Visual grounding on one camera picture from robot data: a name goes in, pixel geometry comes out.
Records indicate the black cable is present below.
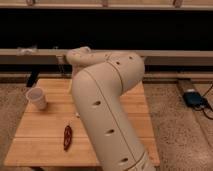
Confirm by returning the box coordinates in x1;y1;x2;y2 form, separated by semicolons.
199;83;213;120

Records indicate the wooden table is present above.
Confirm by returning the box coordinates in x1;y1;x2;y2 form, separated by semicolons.
4;79;160;167

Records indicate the blue power adapter box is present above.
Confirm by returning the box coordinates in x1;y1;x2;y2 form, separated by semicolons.
183;89;203;107

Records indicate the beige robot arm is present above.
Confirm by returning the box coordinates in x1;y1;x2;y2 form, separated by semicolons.
66;47;156;171

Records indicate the white paper cup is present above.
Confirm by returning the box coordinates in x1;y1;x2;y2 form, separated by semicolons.
26;87;47;110

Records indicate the red chili pepper toy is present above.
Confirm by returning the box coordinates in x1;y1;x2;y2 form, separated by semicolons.
63;125;72;151

